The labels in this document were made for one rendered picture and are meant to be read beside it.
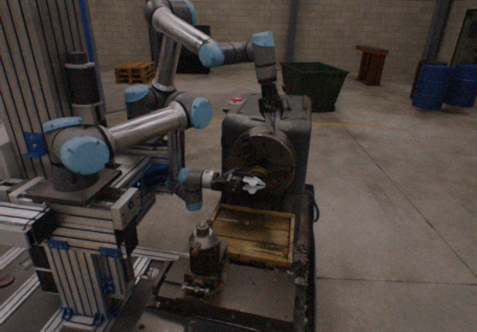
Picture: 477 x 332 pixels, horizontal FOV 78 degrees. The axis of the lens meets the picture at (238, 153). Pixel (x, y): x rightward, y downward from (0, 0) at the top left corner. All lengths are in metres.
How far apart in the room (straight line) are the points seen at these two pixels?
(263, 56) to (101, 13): 11.39
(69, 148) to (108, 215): 0.29
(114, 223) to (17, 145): 0.57
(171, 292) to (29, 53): 0.93
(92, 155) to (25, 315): 1.37
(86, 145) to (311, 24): 10.76
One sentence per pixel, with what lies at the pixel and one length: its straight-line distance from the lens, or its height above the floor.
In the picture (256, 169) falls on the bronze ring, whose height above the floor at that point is 1.12.
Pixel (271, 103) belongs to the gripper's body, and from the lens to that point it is 1.07.
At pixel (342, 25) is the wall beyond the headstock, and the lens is 11.65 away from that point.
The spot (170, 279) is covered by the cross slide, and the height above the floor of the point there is 0.97.
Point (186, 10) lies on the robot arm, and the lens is 1.37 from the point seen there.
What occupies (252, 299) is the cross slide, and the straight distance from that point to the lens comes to 0.94.
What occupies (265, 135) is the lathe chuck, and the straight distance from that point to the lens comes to 1.30.
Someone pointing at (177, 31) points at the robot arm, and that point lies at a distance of 1.15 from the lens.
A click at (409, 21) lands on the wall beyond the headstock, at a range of 12.46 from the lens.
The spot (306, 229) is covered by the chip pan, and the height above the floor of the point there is 0.54.
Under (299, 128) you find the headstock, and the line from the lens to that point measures 1.45.
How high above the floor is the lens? 1.70
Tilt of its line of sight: 25 degrees down
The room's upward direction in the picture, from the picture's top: 1 degrees clockwise
